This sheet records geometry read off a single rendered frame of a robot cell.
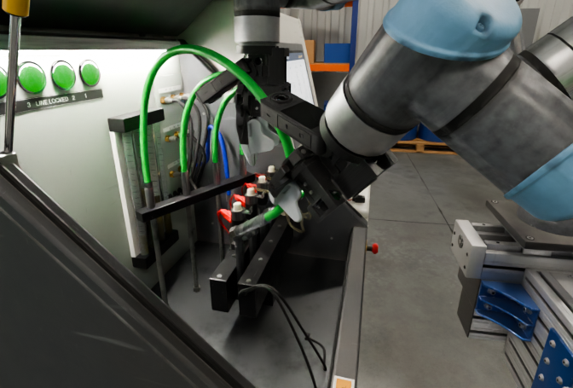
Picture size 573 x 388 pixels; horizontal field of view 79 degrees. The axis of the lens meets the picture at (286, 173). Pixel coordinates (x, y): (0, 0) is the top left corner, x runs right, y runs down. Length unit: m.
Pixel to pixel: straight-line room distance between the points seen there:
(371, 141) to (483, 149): 0.09
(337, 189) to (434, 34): 0.20
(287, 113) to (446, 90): 0.19
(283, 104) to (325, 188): 0.11
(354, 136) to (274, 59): 0.31
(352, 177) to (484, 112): 0.15
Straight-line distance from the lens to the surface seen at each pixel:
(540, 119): 0.27
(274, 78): 0.59
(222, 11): 1.03
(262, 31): 0.58
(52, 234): 0.43
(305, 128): 0.37
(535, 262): 1.00
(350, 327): 0.69
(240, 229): 0.59
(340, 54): 5.86
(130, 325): 0.43
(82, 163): 0.76
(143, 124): 0.73
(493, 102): 0.26
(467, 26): 0.24
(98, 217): 0.81
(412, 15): 0.25
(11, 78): 0.44
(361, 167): 0.35
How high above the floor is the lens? 1.42
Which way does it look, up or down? 20 degrees down
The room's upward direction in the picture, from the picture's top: straight up
